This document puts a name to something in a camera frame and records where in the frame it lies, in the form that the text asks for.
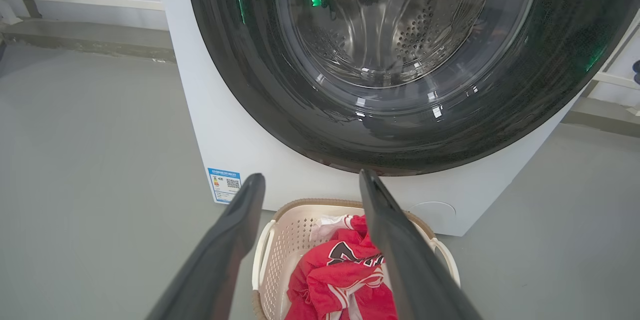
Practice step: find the blue energy label sticker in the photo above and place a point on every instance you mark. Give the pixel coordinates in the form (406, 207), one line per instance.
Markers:
(225, 185)

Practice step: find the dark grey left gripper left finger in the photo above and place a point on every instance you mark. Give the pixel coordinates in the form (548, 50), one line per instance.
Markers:
(220, 260)

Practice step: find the round white filter cover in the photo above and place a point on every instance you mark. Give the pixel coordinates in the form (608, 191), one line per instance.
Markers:
(435, 216)

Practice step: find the steel washing machine drum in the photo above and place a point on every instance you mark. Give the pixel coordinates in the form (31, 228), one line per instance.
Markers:
(390, 20)

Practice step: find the dark round washing machine door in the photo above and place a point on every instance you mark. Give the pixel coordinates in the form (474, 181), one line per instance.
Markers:
(250, 60)

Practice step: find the red Bulls basketball jersey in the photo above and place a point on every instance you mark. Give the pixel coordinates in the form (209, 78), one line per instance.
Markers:
(340, 280)

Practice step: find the white washing machine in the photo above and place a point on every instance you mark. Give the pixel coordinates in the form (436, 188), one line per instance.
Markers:
(240, 150)

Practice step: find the cream perforated laundry basket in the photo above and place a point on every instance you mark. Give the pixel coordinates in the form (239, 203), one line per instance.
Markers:
(285, 250)

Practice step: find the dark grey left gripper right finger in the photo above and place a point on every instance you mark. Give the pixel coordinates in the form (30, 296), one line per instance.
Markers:
(410, 265)

